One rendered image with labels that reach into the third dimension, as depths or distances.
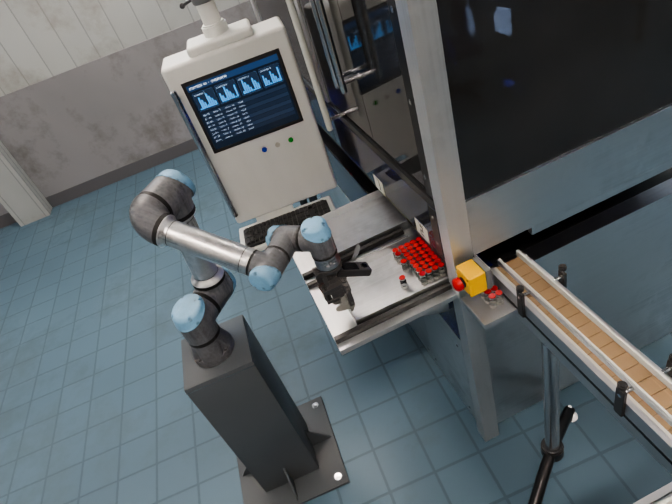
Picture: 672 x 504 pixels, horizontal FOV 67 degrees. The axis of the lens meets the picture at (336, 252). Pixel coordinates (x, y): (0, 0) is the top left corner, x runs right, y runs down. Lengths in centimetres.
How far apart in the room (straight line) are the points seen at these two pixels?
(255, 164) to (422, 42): 125
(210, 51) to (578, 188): 138
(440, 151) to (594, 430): 145
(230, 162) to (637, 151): 150
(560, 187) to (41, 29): 450
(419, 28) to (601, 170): 76
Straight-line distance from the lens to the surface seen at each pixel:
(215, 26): 211
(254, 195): 233
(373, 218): 198
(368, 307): 164
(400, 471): 231
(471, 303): 158
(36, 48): 529
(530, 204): 155
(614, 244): 191
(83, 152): 553
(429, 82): 121
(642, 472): 231
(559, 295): 153
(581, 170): 162
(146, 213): 148
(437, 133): 126
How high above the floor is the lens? 205
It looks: 38 degrees down
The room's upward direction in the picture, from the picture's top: 20 degrees counter-clockwise
